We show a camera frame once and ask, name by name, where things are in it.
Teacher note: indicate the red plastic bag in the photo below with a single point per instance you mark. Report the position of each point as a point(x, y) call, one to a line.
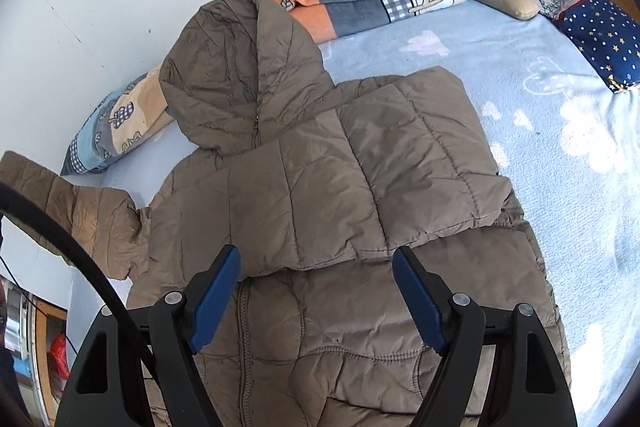
point(59, 352)

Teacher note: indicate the light blue cloud bed sheet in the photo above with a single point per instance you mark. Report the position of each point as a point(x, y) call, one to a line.
point(550, 207)

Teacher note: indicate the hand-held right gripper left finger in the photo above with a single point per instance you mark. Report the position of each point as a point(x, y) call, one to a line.
point(215, 302)

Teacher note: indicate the brown hooded puffer jacket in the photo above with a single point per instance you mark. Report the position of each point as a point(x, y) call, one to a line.
point(325, 167)

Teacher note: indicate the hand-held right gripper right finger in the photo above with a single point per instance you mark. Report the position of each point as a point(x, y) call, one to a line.
point(420, 302)

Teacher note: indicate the beige pillow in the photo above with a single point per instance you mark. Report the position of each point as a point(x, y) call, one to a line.
point(510, 2)

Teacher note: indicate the navy star print pillow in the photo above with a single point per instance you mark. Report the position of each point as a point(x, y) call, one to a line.
point(600, 37)

